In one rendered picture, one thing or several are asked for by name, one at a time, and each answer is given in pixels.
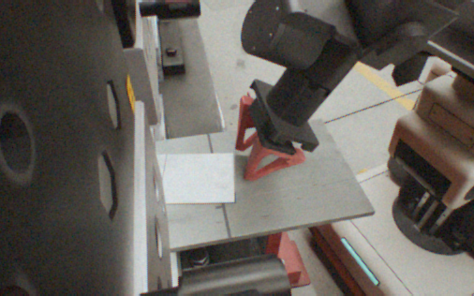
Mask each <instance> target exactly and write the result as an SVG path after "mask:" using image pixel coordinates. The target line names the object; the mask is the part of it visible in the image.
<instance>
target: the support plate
mask: <svg viewBox="0 0 474 296"><path fill-rule="evenodd" d="M307 122H308V124H310V125H311V127H312V130H313V132H314V133H315V135H316V136H317V138H318V141H319V146H318V147H317V148H316V149H315V150H314V152H313V153H309V152H306V151H304V150H303V152H304V155H305V157H306V160H305V161H304V163H302V164H300V165H294V166H290V167H288V168H284V169H282V170H274V171H272V172H271V173H269V174H267V175H265V176H261V177H260V178H258V179H257V180H255V181H254V182H251V181H247V180H245V179H244V172H245V169H246V166H247V163H248V158H249V155H250V153H251V150H252V147H253V145H252V146H251V147H248V148H247V149H246V150H245V151H243V152H242V151H238V150H236V149H235V172H236V203H225V205H226V214H227V217H228V221H229V225H230V232H231V238H229V237H228V234H227V230H226V222H225V217H224V214H223V210H222V208H221V209H215V206H219V205H221V203H209V204H166V206H167V212H168V228H169V239H170V252H175V251H180V250H188V249H193V248H197V247H203V246H206V245H211V244H223V243H228V242H232V241H237V240H242V239H250V238H255V237H260V236H263V235H268V234H272V233H281V232H286V231H290V230H296V229H303V228H312V227H316V226H321V225H325V224H329V223H334V222H338V221H347V220H351V219H356V218H361V217H365V216H369V215H374V213H375V210H374V207H373V205H372V204H371V203H370V201H369V198H367V196H366V194H365V193H364V192H363V188H362V187H361V185H360V184H359V182H358V179H357V178H356V176H355V175H354V174H353V172H352V169H351V168H350V166H349V164H348V163H347V160H346V159H345V158H344V156H343V155H342V153H341V150H340V149H339V147H338V146H337V145H336V143H335V140H334V139H333V136H331V134H330V130H328V128H327V126H326V125H325V124H324V121H323V120H322V118H319V119H313V120H308V121H307ZM209 135H210V139H211V142H212V146H213V150H214V154H223V153H233V143H234V144H235V143H236V138H237V130H232V131H226V132H219V133H214V134H209ZM210 153H211V152H210V147H209V143H208V136H207V135H201V136H190V137H183V138H178V139H172V140H165V141H156V154H157V155H167V156H168V155H173V154H210ZM279 157H280V156H277V155H272V154H269V155H267V156H266V157H264V158H263V159H262V160H261V161H260V163H259V164H258V165H257V167H256V169H255V171H256V170H260V169H261V168H263V167H264V166H266V165H268V164H270V163H272V161H274V160H276V159H277V158H279Z"/></svg>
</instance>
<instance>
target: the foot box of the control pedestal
mask: <svg viewBox="0 0 474 296"><path fill-rule="evenodd" d="M280 250H281V252H282V255H283V260H284V261H285V264H284V266H285V267H286V270H287V273H288V276H289V284H290V289H296V288H299V287H302V286H305V285H309V284H311V279H310V277H309V275H308V272H307V271H306V269H305V265H304V262H303V260H302V257H301V256H300V250H299V249H298V246H297V244H296V243H295V241H294V240H290V239H289V234H288V233H287V232H283V234H282V239H281V244H280Z"/></svg>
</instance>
